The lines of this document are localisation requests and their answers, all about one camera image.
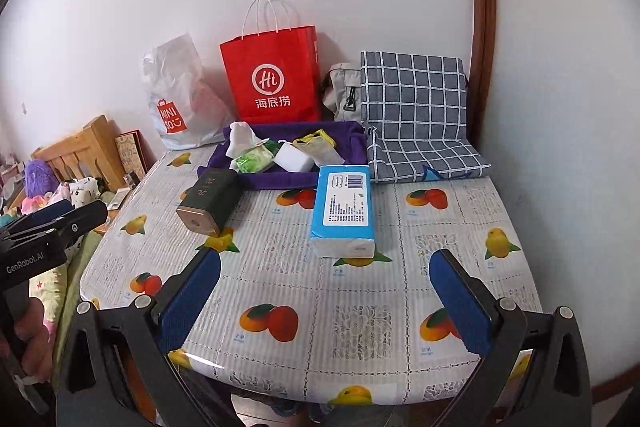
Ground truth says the white spotted cloth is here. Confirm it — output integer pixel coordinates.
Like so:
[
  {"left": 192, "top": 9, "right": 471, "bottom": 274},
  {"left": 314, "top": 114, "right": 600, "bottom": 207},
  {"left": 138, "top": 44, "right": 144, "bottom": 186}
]
[{"left": 60, "top": 177, "right": 103, "bottom": 208}]

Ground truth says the yellow mesh pouch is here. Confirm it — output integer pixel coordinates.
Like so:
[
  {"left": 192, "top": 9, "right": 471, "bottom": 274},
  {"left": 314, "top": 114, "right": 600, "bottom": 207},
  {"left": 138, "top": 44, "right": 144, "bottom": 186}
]
[{"left": 292, "top": 130, "right": 333, "bottom": 148}]

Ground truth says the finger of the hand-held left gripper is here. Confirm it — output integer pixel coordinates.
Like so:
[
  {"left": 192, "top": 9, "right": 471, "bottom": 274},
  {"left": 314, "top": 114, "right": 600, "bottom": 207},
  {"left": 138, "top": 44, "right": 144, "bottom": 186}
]
[
  {"left": 0, "top": 199, "right": 73, "bottom": 240},
  {"left": 10, "top": 201, "right": 108, "bottom": 253}
]

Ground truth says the purple cloth tray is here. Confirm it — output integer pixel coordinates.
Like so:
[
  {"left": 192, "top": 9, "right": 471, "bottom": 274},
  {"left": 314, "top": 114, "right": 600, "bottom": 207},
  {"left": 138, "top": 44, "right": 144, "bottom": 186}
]
[{"left": 197, "top": 119, "right": 368, "bottom": 191}]

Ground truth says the blue tissue pack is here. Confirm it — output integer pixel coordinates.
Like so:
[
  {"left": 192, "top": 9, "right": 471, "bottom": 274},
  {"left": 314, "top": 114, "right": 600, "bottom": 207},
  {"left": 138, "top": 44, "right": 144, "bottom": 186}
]
[{"left": 308, "top": 165, "right": 377, "bottom": 259}]

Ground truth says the beige canvas bag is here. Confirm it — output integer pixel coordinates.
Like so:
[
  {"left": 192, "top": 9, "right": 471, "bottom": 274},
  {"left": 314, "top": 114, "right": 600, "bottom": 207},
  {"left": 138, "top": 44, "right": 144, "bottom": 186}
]
[{"left": 320, "top": 63, "right": 362, "bottom": 122}]

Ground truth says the white tissue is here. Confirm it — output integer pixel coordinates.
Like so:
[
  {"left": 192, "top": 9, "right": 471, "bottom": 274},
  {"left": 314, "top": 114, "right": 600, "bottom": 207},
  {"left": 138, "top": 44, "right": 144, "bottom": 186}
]
[{"left": 225, "top": 122, "right": 271, "bottom": 159}]

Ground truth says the wooden door frame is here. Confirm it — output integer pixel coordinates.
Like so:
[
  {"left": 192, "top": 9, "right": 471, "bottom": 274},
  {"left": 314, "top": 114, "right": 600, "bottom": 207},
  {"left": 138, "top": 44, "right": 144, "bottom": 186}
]
[{"left": 464, "top": 0, "right": 498, "bottom": 148}]

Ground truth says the white plastic shopping bag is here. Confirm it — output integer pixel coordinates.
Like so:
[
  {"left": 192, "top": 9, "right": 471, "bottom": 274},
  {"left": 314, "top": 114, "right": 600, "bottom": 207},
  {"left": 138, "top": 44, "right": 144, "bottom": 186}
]
[{"left": 141, "top": 33, "right": 236, "bottom": 151}]

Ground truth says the person's left hand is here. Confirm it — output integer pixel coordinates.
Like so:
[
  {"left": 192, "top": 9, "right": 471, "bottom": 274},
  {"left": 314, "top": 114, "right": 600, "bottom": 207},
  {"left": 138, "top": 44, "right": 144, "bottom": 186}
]
[{"left": 14, "top": 294, "right": 56, "bottom": 380}]

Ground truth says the patterned book box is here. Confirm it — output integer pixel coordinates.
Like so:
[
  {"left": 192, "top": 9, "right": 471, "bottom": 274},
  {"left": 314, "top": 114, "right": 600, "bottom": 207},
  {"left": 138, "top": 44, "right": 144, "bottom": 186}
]
[{"left": 115, "top": 130, "right": 150, "bottom": 178}]

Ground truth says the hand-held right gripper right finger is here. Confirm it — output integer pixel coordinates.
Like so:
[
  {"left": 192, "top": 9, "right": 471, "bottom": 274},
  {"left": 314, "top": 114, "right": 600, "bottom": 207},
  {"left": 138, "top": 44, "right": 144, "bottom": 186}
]
[{"left": 429, "top": 248, "right": 594, "bottom": 427}]

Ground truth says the red paper carrier bag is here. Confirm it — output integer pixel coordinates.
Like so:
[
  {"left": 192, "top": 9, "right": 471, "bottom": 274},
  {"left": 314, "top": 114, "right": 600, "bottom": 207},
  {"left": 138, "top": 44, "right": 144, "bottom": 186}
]
[{"left": 220, "top": 0, "right": 322, "bottom": 124}]

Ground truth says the wooden headboard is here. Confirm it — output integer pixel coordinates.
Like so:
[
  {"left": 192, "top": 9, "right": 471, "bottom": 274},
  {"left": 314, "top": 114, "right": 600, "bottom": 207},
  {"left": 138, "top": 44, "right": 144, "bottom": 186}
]
[{"left": 32, "top": 115, "right": 128, "bottom": 192}]

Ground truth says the purple plush toy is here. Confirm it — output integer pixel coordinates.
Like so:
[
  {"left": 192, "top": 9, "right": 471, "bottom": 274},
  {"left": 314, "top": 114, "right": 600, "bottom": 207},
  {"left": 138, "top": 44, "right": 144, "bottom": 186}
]
[{"left": 22, "top": 159, "right": 60, "bottom": 198}]

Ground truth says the clear plastic bag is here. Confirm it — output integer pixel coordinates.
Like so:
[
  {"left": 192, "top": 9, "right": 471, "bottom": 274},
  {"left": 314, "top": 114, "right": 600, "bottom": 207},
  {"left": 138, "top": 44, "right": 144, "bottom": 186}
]
[{"left": 300, "top": 139, "right": 346, "bottom": 168}]

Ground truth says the white sponge block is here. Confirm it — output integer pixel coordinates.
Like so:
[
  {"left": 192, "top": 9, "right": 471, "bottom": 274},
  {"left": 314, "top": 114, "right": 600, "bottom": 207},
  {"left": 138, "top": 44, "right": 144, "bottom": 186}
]
[{"left": 274, "top": 141, "right": 315, "bottom": 172}]

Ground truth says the green wet wipes pack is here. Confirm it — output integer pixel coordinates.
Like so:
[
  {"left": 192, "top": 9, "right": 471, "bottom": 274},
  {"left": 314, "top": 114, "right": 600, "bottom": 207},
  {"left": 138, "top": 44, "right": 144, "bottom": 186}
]
[{"left": 231, "top": 142, "right": 276, "bottom": 175}]

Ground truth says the grey checked seat cushion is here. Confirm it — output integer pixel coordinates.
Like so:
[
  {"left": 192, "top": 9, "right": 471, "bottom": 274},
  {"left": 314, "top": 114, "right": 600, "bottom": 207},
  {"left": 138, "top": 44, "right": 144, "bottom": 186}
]
[{"left": 360, "top": 51, "right": 492, "bottom": 182}]

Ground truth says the colourful printed bedding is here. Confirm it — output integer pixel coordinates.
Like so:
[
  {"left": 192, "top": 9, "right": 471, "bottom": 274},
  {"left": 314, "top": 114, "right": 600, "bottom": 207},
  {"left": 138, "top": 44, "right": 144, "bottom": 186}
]
[{"left": 25, "top": 227, "right": 101, "bottom": 348}]

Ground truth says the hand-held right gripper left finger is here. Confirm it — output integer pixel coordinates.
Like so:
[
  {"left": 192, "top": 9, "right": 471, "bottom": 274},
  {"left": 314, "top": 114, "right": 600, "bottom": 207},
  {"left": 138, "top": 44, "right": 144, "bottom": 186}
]
[{"left": 55, "top": 247, "right": 223, "bottom": 427}]

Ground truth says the dark box with bronze end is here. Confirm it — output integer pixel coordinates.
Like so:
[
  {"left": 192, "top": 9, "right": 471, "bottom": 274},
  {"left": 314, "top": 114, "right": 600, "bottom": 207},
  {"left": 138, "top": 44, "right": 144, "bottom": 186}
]
[{"left": 176, "top": 168, "right": 241, "bottom": 235}]

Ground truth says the fruit print tablecloth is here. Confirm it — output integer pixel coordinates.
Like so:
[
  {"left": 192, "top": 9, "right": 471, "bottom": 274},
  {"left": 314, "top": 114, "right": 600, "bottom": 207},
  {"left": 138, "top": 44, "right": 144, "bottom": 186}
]
[{"left": 79, "top": 142, "right": 543, "bottom": 408}]

